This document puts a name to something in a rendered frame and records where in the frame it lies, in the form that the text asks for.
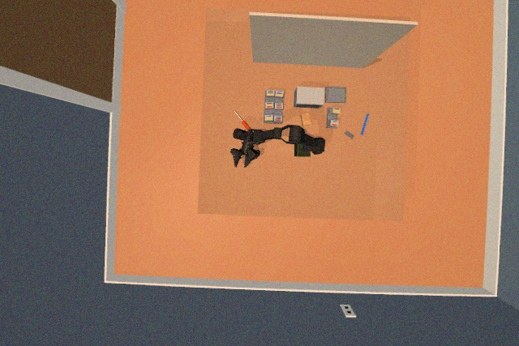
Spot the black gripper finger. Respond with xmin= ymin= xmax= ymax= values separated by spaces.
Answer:
xmin=232 ymin=154 xmax=242 ymax=168
xmin=244 ymin=156 xmax=255 ymax=168

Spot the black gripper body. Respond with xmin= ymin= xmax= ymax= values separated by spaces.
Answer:
xmin=230 ymin=141 xmax=254 ymax=157

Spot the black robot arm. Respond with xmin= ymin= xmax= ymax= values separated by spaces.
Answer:
xmin=233 ymin=125 xmax=325 ymax=159

